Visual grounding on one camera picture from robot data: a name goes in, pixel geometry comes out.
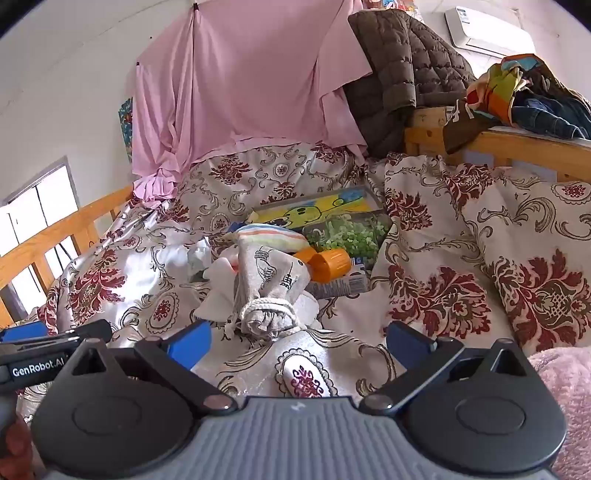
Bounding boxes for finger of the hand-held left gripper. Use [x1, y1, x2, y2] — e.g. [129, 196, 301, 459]
[46, 318, 114, 346]
[0, 320, 49, 343]

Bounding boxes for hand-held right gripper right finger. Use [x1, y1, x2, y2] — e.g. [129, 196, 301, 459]
[359, 320, 537, 413]

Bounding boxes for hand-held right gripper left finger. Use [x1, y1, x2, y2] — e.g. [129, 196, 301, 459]
[68, 319, 239, 413]

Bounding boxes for linen drawstring bag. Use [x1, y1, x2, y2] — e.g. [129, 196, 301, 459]
[233, 242, 311, 340]

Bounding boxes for orange bottle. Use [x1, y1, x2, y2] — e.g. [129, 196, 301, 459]
[293, 247, 352, 282]

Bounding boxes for pastel striped sock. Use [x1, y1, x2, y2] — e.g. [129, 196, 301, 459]
[235, 223, 309, 254]

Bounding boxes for person's left hand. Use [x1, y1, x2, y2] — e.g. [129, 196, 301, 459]
[0, 418, 35, 480]

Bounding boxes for floral satin blanket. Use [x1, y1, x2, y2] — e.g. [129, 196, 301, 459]
[18, 141, 591, 404]

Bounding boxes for white light-blue cloth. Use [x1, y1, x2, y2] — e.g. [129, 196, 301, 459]
[185, 237, 213, 282]

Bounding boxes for green printed packet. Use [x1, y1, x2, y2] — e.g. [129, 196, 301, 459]
[302, 215, 394, 298]

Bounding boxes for window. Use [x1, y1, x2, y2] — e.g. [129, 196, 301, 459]
[0, 157, 81, 319]

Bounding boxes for floral satin pillow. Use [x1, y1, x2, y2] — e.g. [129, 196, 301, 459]
[462, 178, 591, 352]

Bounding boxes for yellow cartoon towel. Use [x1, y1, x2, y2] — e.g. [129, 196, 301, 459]
[254, 190, 382, 229]

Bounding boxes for pink fluffy blanket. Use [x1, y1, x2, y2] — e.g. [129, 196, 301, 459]
[526, 346, 591, 480]

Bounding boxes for pink hanging sheet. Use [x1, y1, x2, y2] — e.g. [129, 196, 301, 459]
[130, 0, 376, 205]

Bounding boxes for colourful patchwork cloth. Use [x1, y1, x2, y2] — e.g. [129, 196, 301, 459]
[465, 53, 555, 127]

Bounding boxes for blue denim jeans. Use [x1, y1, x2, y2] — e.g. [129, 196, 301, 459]
[508, 69, 591, 140]

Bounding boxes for brown quilted jacket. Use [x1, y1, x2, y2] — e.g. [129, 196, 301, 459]
[344, 8, 476, 160]

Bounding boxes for white air conditioner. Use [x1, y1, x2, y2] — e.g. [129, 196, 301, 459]
[444, 6, 536, 58]

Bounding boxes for wooden bed rail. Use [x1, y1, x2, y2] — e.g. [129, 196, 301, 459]
[0, 185, 134, 328]

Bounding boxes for teal wall poster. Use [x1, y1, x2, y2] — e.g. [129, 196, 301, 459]
[117, 97, 134, 162]

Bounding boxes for colourful wall poster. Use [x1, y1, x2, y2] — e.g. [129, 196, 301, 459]
[362, 0, 419, 12]

